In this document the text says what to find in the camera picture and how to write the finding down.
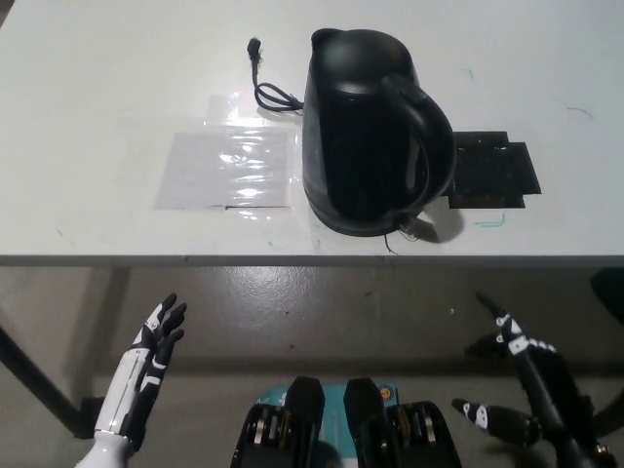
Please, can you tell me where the black square mat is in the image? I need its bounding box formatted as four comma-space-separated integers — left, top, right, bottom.
440, 130, 545, 212

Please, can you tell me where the small clear tape piece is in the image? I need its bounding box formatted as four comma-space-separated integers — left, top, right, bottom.
206, 89, 246, 129

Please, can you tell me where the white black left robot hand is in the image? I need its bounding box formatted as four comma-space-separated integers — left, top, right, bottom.
94, 292, 189, 442

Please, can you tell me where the black power cable with plug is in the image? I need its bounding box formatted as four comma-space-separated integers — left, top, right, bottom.
248, 37, 306, 118

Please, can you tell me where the black electric kettle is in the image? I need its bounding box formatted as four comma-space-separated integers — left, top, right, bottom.
300, 27, 458, 244

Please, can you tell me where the black teal robot body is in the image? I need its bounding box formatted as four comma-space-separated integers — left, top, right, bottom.
230, 373, 463, 468

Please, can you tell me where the dark object under table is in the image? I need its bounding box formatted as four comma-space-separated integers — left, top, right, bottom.
589, 271, 624, 314

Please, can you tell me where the large clear plastic sheet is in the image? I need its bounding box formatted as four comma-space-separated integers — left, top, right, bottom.
154, 125, 299, 212

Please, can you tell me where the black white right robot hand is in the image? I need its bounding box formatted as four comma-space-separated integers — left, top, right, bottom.
450, 291, 611, 468

